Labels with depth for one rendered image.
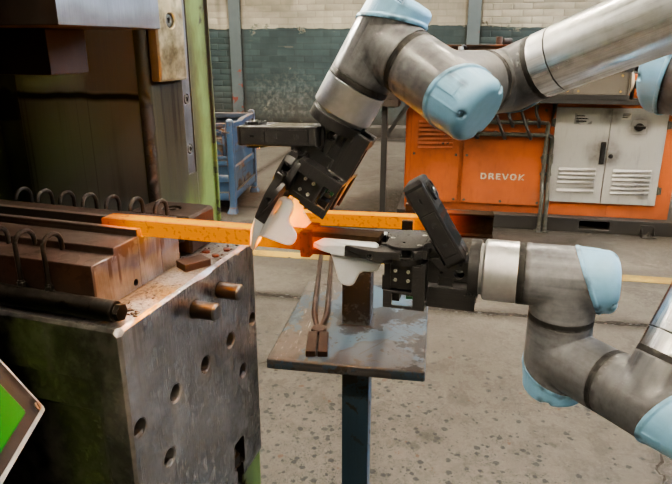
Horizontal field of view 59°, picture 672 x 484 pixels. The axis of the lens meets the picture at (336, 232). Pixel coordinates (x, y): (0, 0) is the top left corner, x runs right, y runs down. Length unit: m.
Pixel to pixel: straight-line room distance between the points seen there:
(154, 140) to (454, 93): 0.68
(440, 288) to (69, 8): 0.54
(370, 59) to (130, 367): 0.48
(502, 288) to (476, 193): 3.67
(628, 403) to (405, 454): 1.40
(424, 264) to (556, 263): 0.15
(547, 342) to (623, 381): 0.10
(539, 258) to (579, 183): 3.72
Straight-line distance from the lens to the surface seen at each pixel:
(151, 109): 1.15
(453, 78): 0.62
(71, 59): 0.93
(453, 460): 2.03
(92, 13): 0.82
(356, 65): 0.69
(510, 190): 4.38
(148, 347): 0.84
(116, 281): 0.86
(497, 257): 0.71
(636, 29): 0.67
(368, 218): 1.08
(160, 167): 1.17
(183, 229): 0.85
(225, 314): 1.02
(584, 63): 0.69
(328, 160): 0.73
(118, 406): 0.84
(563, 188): 4.42
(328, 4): 8.50
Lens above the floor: 1.25
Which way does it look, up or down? 18 degrees down
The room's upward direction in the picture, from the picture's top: straight up
